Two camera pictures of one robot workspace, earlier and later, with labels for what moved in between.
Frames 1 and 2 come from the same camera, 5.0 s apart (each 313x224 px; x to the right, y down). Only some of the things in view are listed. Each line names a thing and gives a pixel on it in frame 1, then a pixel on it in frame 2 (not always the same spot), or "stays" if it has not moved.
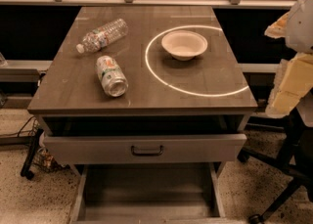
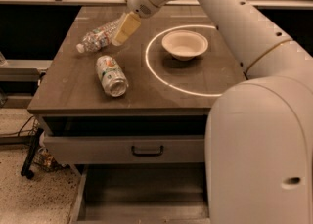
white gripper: (301, 27) -> (139, 0)
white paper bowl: (184, 45) stays
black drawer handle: (148, 154) stays
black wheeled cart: (39, 158) stays
